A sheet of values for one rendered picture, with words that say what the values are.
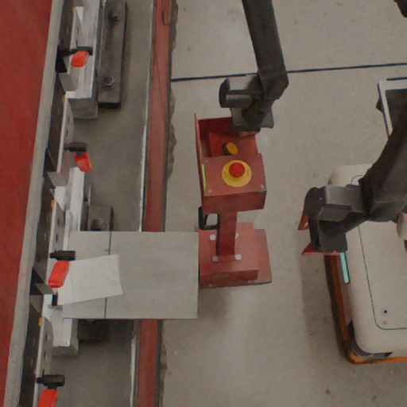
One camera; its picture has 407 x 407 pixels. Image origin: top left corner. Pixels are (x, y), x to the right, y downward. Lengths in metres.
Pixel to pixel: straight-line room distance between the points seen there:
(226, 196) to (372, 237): 0.68
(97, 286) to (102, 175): 0.33
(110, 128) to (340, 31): 1.49
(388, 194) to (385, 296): 1.03
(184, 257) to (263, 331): 1.03
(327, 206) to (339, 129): 1.50
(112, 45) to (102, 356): 0.76
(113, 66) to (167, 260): 0.56
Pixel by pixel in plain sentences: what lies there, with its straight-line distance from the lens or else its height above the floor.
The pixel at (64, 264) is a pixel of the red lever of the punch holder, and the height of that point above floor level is 1.29.
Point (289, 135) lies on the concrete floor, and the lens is 2.69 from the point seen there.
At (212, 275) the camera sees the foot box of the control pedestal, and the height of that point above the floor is 0.10.
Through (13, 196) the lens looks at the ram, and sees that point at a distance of 0.99.
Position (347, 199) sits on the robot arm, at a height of 1.21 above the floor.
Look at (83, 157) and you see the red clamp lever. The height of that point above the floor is 1.21.
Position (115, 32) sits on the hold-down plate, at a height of 0.90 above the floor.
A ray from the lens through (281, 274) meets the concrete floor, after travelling 2.47.
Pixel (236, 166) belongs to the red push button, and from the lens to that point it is 1.71.
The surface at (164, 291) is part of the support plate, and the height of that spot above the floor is 1.00.
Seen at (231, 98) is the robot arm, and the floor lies 1.01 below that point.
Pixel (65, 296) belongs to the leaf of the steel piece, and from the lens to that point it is 1.42.
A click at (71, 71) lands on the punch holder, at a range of 1.36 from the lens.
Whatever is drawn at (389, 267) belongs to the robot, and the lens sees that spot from 2.24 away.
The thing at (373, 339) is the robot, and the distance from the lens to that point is 2.17.
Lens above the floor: 2.34
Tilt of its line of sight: 67 degrees down
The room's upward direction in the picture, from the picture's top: 1 degrees counter-clockwise
